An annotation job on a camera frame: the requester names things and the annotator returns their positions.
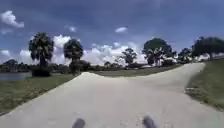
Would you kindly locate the small dark tree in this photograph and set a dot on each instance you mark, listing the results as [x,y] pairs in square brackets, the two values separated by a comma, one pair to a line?
[185,55]

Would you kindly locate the pale concrete path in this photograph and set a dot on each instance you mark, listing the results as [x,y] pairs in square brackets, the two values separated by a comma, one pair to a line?
[110,100]

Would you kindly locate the small sparse tree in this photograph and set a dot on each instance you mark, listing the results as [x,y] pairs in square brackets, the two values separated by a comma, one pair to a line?
[129,55]

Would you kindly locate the green grass slope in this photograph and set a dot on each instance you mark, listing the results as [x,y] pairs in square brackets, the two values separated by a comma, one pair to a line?
[210,83]

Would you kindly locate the robot's own part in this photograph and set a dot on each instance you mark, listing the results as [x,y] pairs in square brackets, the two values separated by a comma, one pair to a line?
[78,123]
[149,122]

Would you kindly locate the distant row of trees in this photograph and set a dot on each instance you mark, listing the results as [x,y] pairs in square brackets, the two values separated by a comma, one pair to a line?
[13,65]

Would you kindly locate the green grass field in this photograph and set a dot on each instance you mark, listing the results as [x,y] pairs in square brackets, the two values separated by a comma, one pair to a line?
[23,90]

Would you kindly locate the grey pond water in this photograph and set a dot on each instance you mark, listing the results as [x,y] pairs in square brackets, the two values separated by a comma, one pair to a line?
[13,76]

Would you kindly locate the dark bush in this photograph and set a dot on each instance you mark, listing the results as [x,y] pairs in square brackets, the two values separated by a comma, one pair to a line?
[78,65]
[41,72]

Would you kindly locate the broad round-crowned tree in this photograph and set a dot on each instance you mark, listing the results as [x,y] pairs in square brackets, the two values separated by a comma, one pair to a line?
[156,46]

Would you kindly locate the palm tree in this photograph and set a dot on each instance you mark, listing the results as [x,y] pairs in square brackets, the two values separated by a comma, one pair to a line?
[73,49]
[41,46]

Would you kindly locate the wide dark tree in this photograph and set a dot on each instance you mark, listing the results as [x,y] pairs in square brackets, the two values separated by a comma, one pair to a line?
[208,45]

